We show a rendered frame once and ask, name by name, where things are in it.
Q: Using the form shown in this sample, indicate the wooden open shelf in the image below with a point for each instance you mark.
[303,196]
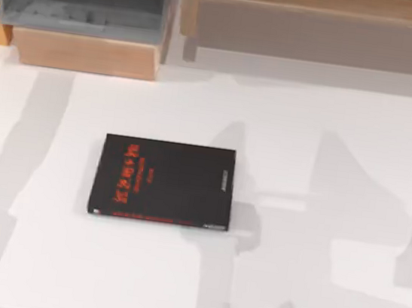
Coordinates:
[321,28]

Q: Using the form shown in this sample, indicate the pale wooden drawer front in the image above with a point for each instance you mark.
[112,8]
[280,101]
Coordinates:
[86,52]

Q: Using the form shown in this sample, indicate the black book with red lettering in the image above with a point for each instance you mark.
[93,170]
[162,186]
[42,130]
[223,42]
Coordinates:
[171,183]

